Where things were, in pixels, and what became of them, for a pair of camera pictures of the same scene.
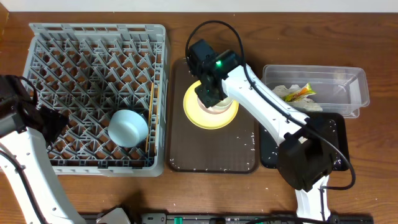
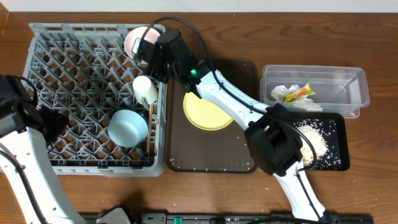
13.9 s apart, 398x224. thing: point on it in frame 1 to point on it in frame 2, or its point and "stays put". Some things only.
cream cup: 225,102 to 145,89
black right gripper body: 209,94 to 149,58
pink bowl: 213,110 to 150,35
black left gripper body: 57,125 stays put
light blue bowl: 127,128 stays put
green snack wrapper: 306,91 stays put
